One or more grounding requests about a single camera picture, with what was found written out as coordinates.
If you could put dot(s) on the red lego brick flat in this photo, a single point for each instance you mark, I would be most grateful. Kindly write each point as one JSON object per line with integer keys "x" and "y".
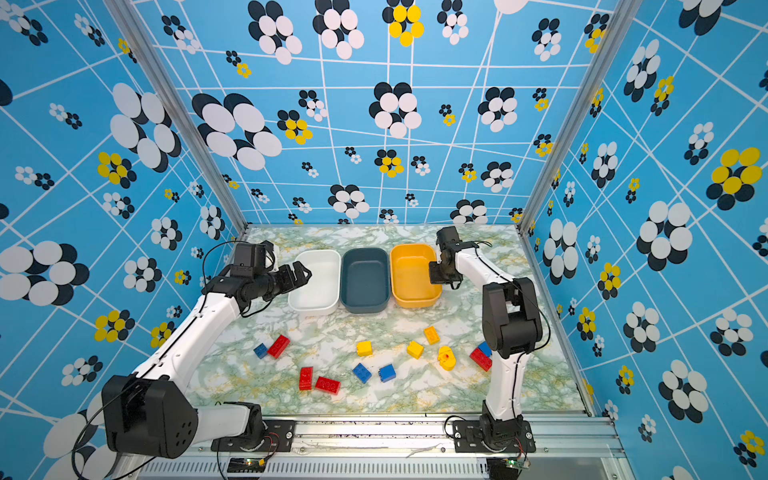
{"x": 328, "y": 385}

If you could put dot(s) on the aluminium front rail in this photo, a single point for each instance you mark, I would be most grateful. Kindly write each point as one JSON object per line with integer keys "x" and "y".
{"x": 569, "y": 446}

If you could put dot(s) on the orange yellow lego brick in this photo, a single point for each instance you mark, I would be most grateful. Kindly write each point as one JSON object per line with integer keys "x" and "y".
{"x": 431, "y": 335}

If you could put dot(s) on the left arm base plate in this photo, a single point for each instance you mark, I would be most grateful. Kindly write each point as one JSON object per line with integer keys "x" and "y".
{"x": 277, "y": 436}

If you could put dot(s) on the dark teal plastic container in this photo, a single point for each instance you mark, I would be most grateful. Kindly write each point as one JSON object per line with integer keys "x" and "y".
{"x": 365, "y": 280}

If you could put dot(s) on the circuit board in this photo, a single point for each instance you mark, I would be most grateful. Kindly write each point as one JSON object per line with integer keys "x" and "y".
{"x": 238, "y": 465}
{"x": 506, "y": 468}

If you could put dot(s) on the small blue lego brick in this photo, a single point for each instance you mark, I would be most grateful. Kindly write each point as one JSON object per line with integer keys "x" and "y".
{"x": 260, "y": 351}

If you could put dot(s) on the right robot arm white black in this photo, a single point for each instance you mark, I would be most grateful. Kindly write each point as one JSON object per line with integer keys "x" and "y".
{"x": 511, "y": 326}

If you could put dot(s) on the left circuit board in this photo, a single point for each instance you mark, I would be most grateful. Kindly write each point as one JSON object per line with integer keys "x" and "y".
{"x": 238, "y": 465}

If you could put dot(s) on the yellow lego brick right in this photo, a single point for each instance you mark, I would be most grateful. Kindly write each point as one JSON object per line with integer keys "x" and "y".
{"x": 415, "y": 350}

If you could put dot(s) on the right circuit board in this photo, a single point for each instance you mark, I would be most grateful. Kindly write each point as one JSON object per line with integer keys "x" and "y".
{"x": 506, "y": 468}

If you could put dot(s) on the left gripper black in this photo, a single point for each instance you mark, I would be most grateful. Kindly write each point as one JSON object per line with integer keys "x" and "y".
{"x": 288, "y": 282}

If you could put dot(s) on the blue lego brick left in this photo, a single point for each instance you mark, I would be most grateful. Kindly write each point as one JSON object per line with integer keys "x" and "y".
{"x": 362, "y": 373}

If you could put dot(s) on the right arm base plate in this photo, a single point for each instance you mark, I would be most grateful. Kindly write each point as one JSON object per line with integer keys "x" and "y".
{"x": 480, "y": 436}

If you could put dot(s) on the white plastic container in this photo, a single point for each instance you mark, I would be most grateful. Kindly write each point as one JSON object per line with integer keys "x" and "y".
{"x": 321, "y": 295}

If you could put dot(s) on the blue lego brick tall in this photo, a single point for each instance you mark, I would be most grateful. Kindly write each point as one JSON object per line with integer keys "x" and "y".
{"x": 485, "y": 349}

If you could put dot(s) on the yellow plastic container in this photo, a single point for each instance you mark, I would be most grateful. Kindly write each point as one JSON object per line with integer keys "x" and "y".
{"x": 411, "y": 285}

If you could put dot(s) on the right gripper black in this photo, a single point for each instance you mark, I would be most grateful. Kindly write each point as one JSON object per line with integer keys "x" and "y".
{"x": 435, "y": 278}

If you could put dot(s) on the yellow rounded lego duck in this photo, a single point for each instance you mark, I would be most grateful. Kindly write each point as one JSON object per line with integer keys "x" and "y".
{"x": 446, "y": 358}

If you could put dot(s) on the red lego brick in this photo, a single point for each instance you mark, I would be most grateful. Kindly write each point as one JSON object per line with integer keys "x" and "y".
{"x": 305, "y": 379}
{"x": 481, "y": 359}
{"x": 278, "y": 347}
{"x": 328, "y": 385}

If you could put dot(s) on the blue lego brick right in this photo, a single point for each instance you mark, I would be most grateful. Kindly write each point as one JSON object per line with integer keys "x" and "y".
{"x": 387, "y": 373}

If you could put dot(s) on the yellow lego brick centre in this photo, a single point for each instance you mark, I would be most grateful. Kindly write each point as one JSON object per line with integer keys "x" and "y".
{"x": 364, "y": 348}

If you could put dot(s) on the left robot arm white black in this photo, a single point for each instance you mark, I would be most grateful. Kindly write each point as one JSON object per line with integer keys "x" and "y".
{"x": 148, "y": 413}

